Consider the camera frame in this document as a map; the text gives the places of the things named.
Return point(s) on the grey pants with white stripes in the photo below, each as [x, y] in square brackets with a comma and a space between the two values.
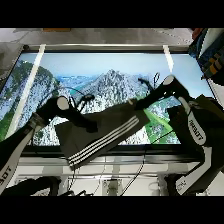
[110, 128]

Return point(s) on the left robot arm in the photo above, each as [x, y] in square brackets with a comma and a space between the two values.
[20, 141]

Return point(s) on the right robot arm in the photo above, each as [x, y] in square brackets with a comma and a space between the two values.
[196, 128]

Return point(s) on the heap of clothes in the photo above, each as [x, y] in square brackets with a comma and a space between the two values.
[208, 55]

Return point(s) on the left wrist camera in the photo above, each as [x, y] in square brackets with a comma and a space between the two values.
[87, 98]

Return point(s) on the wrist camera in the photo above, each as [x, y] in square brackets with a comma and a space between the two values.
[87, 98]
[144, 82]

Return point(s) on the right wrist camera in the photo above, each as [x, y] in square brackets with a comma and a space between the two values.
[144, 82]

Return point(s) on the silver frame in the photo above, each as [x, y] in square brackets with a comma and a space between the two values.
[100, 163]

